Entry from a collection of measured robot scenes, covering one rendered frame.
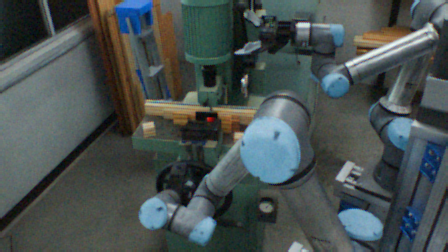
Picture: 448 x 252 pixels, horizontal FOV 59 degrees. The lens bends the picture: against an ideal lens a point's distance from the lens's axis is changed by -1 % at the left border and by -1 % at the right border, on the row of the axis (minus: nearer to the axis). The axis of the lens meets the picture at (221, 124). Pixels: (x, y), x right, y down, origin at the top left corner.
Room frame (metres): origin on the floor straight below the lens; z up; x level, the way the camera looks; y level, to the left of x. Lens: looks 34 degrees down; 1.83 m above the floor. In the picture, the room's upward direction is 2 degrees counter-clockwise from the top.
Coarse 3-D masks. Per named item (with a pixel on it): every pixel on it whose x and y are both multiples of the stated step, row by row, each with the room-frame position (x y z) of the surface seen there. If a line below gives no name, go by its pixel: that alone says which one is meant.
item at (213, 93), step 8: (216, 80) 1.46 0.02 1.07; (200, 88) 1.40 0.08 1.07; (208, 88) 1.40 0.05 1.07; (216, 88) 1.39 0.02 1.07; (200, 96) 1.38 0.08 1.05; (208, 96) 1.37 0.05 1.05; (216, 96) 1.37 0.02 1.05; (200, 104) 1.38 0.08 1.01; (208, 104) 1.37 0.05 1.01; (216, 104) 1.37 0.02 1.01
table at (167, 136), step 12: (144, 120) 1.44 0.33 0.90; (156, 120) 1.44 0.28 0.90; (168, 120) 1.44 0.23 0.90; (156, 132) 1.35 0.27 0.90; (168, 132) 1.35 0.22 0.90; (180, 132) 1.34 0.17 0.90; (132, 144) 1.32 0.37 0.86; (144, 144) 1.31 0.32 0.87; (156, 144) 1.30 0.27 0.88; (168, 144) 1.29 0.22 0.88; (228, 144) 1.25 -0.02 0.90
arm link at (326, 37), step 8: (312, 24) 1.24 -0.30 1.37; (320, 24) 1.24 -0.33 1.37; (328, 24) 1.23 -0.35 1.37; (312, 32) 1.21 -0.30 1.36; (320, 32) 1.21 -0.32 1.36; (328, 32) 1.20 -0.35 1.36; (336, 32) 1.20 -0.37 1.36; (344, 32) 1.20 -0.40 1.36; (312, 40) 1.21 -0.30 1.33; (320, 40) 1.20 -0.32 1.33; (328, 40) 1.20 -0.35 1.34; (336, 40) 1.19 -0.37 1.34; (320, 48) 1.20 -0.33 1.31; (328, 48) 1.20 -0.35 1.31
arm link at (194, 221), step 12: (192, 204) 0.77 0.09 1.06; (204, 204) 0.77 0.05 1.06; (180, 216) 0.73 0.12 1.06; (192, 216) 0.73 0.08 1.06; (204, 216) 0.74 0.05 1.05; (168, 228) 0.71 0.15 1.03; (180, 228) 0.70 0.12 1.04; (192, 228) 0.70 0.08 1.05; (204, 228) 0.70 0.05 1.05; (192, 240) 0.69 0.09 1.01; (204, 240) 0.68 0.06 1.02
